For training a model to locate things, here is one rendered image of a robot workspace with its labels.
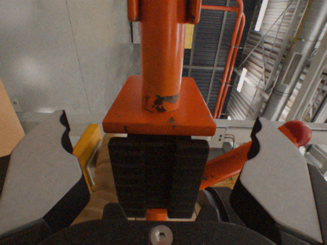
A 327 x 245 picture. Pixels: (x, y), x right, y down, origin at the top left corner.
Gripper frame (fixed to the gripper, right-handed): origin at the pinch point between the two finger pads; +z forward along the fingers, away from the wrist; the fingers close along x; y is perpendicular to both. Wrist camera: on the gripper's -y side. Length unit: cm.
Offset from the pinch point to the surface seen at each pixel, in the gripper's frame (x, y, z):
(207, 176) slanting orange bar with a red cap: 4.4, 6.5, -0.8
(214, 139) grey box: 43, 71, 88
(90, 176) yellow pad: -10.6, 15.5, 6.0
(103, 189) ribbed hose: -5.9, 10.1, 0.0
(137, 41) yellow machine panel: -100, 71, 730
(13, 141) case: -31.6, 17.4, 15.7
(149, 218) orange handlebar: -0.8, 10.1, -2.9
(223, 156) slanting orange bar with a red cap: 5.9, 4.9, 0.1
